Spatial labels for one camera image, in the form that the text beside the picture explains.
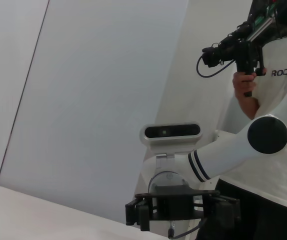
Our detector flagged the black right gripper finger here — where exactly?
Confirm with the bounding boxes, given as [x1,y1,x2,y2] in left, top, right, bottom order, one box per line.
[213,196,241,227]
[125,198,151,232]

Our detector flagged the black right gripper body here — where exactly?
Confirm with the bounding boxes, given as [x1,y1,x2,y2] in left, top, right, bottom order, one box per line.
[134,185,221,222]

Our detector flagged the person's right hand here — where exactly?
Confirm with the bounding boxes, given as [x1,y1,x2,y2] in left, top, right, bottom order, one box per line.
[232,67,268,101]

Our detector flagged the person in white shirt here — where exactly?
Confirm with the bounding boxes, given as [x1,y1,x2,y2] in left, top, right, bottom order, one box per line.
[195,0,287,240]

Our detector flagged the right wrist cable with connector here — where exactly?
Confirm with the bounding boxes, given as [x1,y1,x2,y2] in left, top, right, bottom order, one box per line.
[167,216,208,240]

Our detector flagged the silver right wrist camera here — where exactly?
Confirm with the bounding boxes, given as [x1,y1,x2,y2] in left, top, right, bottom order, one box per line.
[139,121,203,163]

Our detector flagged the dark blue handle cable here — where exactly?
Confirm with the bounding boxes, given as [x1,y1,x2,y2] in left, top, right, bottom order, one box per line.
[196,54,237,79]

